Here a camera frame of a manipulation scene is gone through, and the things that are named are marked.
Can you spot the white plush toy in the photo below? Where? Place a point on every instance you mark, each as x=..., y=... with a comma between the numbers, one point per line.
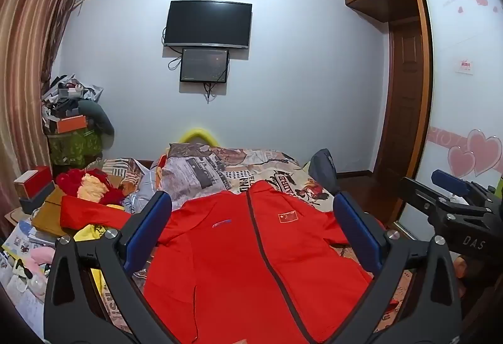
x=25, y=281

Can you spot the yellow cloth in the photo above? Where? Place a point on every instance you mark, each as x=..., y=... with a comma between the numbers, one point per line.
x=92, y=232

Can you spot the brown cardboard box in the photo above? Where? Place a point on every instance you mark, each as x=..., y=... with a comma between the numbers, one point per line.
x=49, y=218

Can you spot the red plush toy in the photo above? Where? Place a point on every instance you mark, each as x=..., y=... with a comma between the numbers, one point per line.
x=68, y=179

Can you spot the yellow padded object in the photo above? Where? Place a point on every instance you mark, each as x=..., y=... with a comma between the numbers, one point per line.
x=198, y=134

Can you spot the orange box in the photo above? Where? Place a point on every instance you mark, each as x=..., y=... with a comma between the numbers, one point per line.
x=70, y=125

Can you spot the pink cloth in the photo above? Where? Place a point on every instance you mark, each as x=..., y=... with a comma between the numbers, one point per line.
x=39, y=255

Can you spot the dark grey box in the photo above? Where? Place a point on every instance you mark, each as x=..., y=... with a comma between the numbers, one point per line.
x=35, y=202

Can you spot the red white sticker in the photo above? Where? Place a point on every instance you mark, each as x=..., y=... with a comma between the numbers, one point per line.
x=465, y=66

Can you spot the green patterned cloth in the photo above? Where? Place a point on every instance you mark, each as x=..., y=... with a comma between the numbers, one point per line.
x=74, y=147

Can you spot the pile of household clutter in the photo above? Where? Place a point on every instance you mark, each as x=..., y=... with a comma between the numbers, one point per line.
x=65, y=92

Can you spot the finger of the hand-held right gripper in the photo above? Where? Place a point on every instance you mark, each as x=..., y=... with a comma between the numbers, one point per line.
x=416, y=194
x=452, y=181

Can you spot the stack of magazines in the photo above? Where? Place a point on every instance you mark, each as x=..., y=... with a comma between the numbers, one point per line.
x=23, y=240

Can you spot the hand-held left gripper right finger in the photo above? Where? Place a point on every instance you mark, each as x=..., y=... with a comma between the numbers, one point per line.
x=358, y=234

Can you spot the brown wooden door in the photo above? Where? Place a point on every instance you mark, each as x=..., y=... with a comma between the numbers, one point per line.
x=404, y=92

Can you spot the black wall television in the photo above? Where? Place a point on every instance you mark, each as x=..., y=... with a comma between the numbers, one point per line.
x=207, y=24

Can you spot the brown striped curtain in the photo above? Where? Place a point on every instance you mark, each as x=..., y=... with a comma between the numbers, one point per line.
x=27, y=53

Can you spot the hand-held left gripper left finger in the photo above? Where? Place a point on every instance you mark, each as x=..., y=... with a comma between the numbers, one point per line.
x=151, y=224

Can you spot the red box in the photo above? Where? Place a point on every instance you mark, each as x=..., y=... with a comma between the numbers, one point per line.
x=33, y=181

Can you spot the small black wall monitor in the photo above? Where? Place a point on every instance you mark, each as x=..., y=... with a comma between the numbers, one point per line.
x=204, y=65

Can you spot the red zip jacket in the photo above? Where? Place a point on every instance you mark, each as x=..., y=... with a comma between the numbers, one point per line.
x=220, y=269

